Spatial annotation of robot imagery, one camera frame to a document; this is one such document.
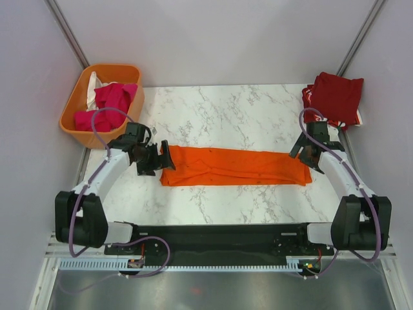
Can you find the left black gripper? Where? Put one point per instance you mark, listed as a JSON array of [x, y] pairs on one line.
[[159, 161]]

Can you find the white cloth in bin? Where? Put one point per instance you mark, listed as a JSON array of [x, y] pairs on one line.
[[94, 83]]

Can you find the white slotted cable duct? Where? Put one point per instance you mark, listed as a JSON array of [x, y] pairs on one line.
[[127, 265]]

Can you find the pink t shirt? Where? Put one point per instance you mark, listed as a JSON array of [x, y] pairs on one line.
[[113, 101]]

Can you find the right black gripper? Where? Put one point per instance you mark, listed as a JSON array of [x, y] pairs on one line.
[[302, 141]]

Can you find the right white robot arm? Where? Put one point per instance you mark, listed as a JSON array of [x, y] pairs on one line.
[[362, 219]]

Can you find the dark red folded shirt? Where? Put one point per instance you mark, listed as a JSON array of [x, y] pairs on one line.
[[336, 98]]

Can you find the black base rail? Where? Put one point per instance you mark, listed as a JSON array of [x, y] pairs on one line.
[[251, 244]]

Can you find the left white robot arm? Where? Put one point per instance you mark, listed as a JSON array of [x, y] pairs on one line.
[[79, 214]]

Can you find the orange t shirt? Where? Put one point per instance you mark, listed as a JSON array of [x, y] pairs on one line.
[[227, 167]]

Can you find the orange plastic bin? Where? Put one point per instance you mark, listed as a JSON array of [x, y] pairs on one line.
[[119, 73]]

